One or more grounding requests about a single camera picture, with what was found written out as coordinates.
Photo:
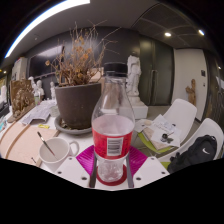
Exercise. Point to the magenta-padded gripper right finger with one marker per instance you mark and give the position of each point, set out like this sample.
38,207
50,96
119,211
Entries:
150,168

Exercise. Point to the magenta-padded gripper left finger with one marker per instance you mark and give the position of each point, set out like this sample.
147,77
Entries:
71,168

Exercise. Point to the clear red-labelled drink bottle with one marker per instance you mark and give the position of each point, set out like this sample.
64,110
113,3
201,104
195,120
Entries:
113,130

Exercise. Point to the white mug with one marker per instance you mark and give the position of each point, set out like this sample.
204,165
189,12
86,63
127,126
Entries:
61,155

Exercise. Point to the dark key bunch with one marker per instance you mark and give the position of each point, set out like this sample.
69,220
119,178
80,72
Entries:
166,138

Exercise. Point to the thin paintbrush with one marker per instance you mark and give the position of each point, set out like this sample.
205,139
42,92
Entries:
45,143

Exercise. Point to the grey plant saucer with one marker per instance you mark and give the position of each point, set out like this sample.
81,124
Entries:
66,130

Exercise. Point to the stack of papers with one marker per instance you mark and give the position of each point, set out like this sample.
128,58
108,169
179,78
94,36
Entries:
160,128

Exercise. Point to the black backpack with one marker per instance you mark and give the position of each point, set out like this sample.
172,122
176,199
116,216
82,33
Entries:
195,155

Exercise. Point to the small yellow item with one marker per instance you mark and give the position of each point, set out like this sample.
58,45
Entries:
43,126

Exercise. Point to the small grey cup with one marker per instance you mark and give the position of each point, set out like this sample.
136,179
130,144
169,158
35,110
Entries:
54,110

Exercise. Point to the dried plant in dark pot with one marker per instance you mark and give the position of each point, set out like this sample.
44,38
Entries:
78,106

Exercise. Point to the newspaper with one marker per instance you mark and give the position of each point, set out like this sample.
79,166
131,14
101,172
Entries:
38,113

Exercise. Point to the white chair with papers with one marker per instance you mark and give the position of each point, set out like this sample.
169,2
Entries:
181,111

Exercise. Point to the pale spray bottle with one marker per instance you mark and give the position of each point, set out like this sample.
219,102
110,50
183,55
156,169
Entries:
36,98

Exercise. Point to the small white statuette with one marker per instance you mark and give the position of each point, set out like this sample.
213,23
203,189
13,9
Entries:
52,90

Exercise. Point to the white plaster bust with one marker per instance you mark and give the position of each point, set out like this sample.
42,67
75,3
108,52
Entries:
40,88

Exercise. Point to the wooden figure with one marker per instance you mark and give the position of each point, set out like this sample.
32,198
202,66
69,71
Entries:
191,92

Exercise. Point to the cardboard box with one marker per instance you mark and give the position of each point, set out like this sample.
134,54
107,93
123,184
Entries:
96,76

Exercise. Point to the round ceiling spotlights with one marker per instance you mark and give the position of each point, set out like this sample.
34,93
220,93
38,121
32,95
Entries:
167,34

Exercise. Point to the long ceiling light strip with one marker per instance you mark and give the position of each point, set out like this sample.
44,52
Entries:
40,18

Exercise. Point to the black wall screen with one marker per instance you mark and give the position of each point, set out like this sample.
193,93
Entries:
40,65

